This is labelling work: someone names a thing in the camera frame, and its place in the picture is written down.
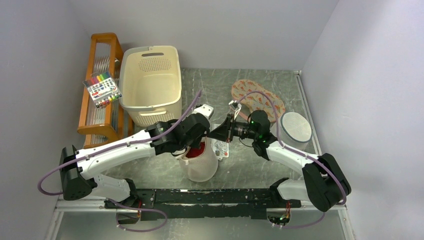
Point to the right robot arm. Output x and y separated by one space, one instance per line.
323 184

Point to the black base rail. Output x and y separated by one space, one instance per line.
210 203

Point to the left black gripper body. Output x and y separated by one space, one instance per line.
193 142

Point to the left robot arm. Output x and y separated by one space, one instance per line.
85 177

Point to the packaged ruler set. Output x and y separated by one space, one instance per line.
220 149

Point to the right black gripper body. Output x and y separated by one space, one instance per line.
240 129

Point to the colour marker pack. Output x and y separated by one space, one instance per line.
102 89

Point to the orange wooden rack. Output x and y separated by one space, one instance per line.
102 120

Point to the red bra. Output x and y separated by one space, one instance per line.
196 152

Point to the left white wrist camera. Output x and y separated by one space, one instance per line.
204 109

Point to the cream plastic laundry basket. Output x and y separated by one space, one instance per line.
151 85

